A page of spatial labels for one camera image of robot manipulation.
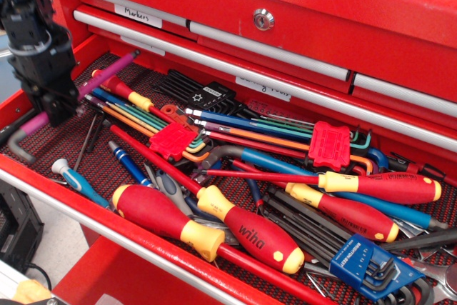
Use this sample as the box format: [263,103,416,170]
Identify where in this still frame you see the small red yellow screwdriver back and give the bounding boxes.
[101,75,176,124]

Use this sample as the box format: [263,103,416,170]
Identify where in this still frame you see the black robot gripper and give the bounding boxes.
[1,0,85,127]

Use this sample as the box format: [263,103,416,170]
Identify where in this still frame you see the red tool chest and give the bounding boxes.
[31,0,457,305]

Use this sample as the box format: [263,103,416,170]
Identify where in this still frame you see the red holder rainbow hex keys left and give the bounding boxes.
[85,87,209,162]

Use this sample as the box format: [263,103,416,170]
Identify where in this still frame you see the red holder rainbow hex keys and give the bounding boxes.
[185,109,388,173]
[85,87,209,162]

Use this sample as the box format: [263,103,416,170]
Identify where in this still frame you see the red yellow screwdriver right lower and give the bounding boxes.
[228,159,400,244]

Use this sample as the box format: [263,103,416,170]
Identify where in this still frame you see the white Markers label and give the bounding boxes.
[114,4,162,29]

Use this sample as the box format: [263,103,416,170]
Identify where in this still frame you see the white handwritten drawer label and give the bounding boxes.
[235,76,291,101]

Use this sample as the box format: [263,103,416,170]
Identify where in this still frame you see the blue metal pen screwdriver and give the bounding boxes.
[109,141,154,187]

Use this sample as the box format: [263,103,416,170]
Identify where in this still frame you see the black red tool right edge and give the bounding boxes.
[387,153,456,187]

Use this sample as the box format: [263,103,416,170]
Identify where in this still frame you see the silver chest lock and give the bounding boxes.
[253,9,275,31]

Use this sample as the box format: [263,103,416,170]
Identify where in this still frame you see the large blue sleeve Allen key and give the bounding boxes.
[201,146,448,230]

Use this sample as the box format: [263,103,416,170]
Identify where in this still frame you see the violet Allen key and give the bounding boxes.
[7,49,141,164]

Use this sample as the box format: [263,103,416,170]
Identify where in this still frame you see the silver combination wrench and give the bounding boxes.
[404,258,456,304]

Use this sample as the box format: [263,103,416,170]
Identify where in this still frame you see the thin black Allen key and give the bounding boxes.
[74,112,102,171]

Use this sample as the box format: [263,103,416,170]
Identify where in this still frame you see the grey blue handled pliers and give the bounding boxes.
[144,163,219,221]

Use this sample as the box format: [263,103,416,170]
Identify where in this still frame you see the blue white precision screwdriver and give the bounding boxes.
[51,159,109,209]

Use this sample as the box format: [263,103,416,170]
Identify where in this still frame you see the black box on floor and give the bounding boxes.
[1,181,44,273]

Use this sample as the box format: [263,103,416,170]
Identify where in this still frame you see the large red yellow Wiha screwdriver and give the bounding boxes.
[109,124,305,274]

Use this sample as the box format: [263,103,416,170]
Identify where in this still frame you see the red holder rainbow hex keys right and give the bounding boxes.
[185,109,388,173]

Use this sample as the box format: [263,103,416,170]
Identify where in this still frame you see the big red yellow screwdriver front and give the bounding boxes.
[112,185,332,304]

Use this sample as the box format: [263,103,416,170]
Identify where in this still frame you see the open red drawer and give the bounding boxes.
[1,26,456,304]

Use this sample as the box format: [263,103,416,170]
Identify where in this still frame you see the red yellow screwdriver right upper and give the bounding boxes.
[202,169,442,204]

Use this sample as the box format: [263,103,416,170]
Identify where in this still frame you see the black red drawer liner mat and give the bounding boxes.
[1,53,456,304]

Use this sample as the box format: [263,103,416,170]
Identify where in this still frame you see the black torx key set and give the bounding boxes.
[155,69,260,119]

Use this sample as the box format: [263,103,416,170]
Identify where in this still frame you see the blue holder black hex keys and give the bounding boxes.
[263,186,434,304]

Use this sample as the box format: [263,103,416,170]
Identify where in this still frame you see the black pen tool left edge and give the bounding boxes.
[0,109,36,146]

